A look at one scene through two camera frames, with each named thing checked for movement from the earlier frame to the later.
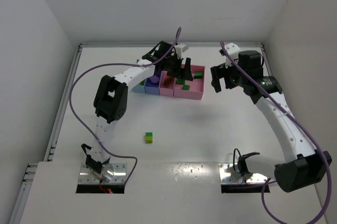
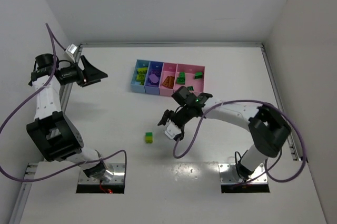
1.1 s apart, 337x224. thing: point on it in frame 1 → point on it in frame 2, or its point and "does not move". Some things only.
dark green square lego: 180,80 does not move
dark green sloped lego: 198,75 does not move
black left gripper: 178,64 → 82,75
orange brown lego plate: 168,81 does not move
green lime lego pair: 149,137 does not move
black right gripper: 222,72 → 174,119
